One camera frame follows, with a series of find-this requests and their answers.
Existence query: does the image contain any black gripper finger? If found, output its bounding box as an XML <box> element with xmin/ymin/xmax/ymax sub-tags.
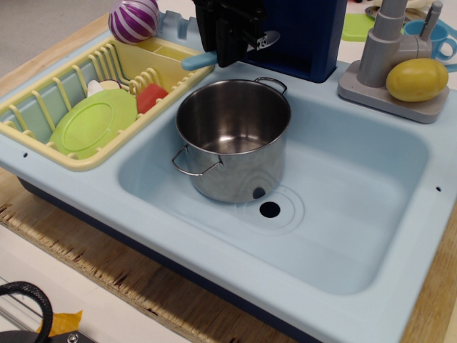
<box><xmin>216</xmin><ymin>16</ymin><xmax>267</xmax><ymax>67</ymax></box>
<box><xmin>194</xmin><ymin>0</ymin><xmax>218</xmax><ymax>52</ymax></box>

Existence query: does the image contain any blue handled white spoon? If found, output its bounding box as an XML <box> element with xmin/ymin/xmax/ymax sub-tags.
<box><xmin>181</xmin><ymin>30</ymin><xmax>281</xmax><ymax>71</ymax></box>

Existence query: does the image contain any stainless steel pot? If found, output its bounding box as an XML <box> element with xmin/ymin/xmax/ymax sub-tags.
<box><xmin>174</xmin><ymin>77</ymin><xmax>291</xmax><ymax>203</ymax></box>

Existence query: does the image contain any purple striped toy onion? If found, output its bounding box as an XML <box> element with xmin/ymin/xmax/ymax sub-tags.
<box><xmin>108</xmin><ymin>0</ymin><xmax>160</xmax><ymax>44</ymax></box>

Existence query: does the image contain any dark blue box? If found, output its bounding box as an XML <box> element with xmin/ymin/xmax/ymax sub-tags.
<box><xmin>243</xmin><ymin>0</ymin><xmax>347</xmax><ymax>83</ymax></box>

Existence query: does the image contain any red toy food piece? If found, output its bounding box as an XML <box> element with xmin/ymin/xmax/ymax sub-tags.
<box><xmin>136</xmin><ymin>84</ymin><xmax>169</xmax><ymax>114</ymax></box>

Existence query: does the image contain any green plastic board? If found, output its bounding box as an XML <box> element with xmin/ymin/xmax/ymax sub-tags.
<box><xmin>341</xmin><ymin>14</ymin><xmax>375</xmax><ymax>42</ymax></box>

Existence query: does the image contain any white purple toy slice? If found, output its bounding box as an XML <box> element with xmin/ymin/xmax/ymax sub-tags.
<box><xmin>87</xmin><ymin>79</ymin><xmax>122</xmax><ymax>97</ymax></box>

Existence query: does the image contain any grey toy faucet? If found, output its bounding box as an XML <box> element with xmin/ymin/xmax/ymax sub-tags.
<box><xmin>337</xmin><ymin>1</ymin><xmax>449</xmax><ymax>124</ymax></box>

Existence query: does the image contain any green plastic plate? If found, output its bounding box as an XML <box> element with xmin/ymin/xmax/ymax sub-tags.
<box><xmin>49</xmin><ymin>89</ymin><xmax>138</xmax><ymax>159</ymax></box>

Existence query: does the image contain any yellow dish rack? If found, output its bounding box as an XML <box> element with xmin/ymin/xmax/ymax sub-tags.
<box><xmin>1</xmin><ymin>36</ymin><xmax>211</xmax><ymax>171</ymax></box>

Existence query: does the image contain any yellow toy potato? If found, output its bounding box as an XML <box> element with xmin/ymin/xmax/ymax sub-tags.
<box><xmin>386</xmin><ymin>58</ymin><xmax>448</xmax><ymax>103</ymax></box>

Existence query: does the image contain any blue toy cup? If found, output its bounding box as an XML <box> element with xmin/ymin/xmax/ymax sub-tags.
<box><xmin>403</xmin><ymin>19</ymin><xmax>456</xmax><ymax>61</ymax></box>

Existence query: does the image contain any light blue toy sink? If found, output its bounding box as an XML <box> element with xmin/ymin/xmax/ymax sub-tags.
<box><xmin>0</xmin><ymin>9</ymin><xmax>457</xmax><ymax>343</ymax></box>

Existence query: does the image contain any yellow tape piece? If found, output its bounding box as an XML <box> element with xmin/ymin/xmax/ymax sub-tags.
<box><xmin>49</xmin><ymin>310</ymin><xmax>83</xmax><ymax>337</ymax></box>

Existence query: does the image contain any wooden board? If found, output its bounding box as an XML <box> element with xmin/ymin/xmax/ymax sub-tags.
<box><xmin>0</xmin><ymin>12</ymin><xmax>457</xmax><ymax>343</ymax></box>

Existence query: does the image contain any dark metal base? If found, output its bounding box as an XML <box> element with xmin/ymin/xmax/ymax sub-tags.
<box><xmin>1</xmin><ymin>330</ymin><xmax>94</xmax><ymax>343</ymax></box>

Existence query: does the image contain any black braided cable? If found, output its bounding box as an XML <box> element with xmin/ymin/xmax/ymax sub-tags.
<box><xmin>0</xmin><ymin>281</ymin><xmax>53</xmax><ymax>339</ymax></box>

